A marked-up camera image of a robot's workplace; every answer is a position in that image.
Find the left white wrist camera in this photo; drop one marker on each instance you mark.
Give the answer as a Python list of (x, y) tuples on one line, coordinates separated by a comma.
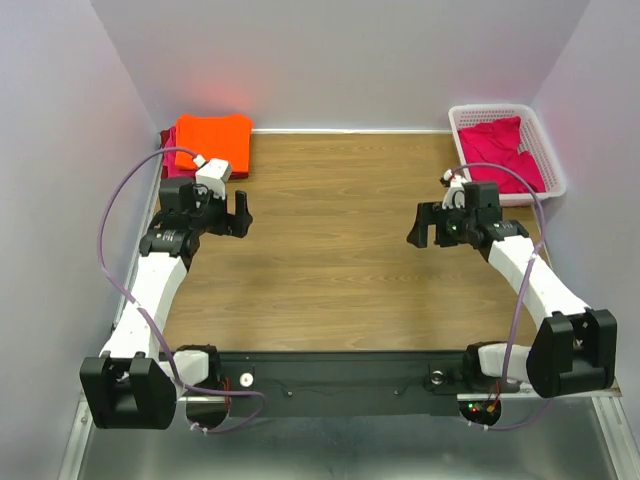
[(213, 174)]

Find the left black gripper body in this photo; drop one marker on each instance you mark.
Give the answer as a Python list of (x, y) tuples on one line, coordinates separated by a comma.
[(210, 215)]

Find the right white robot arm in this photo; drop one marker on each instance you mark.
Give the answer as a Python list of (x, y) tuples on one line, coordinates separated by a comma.
[(574, 350)]

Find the crimson t shirt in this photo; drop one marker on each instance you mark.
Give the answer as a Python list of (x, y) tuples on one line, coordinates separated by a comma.
[(497, 142)]

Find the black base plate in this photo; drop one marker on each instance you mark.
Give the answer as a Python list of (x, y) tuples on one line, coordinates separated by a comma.
[(356, 383)]

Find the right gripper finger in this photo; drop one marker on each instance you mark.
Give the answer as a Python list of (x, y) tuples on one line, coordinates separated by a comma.
[(426, 214), (419, 234)]

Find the white plastic basket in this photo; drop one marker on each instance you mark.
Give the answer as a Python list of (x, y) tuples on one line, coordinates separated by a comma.
[(533, 139)]

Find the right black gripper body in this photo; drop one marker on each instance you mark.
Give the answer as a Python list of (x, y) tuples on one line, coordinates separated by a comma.
[(452, 226)]

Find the folded pink t shirt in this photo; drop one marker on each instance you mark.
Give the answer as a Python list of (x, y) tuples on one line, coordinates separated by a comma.
[(179, 164)]

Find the folded orange t shirt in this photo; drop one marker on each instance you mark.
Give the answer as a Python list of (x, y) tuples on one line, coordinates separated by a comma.
[(225, 138)]

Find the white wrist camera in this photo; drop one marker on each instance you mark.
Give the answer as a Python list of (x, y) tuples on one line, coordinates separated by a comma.
[(454, 197), (213, 174)]

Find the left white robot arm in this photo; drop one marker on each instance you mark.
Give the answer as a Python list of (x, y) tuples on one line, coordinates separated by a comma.
[(136, 381)]

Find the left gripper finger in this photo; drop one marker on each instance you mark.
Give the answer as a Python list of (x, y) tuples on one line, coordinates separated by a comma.
[(240, 222), (241, 204)]

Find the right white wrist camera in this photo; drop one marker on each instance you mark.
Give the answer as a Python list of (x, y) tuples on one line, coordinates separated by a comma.
[(454, 197)]

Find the folded dark red t shirt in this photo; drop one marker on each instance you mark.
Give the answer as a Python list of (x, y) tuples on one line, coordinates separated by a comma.
[(165, 135)]

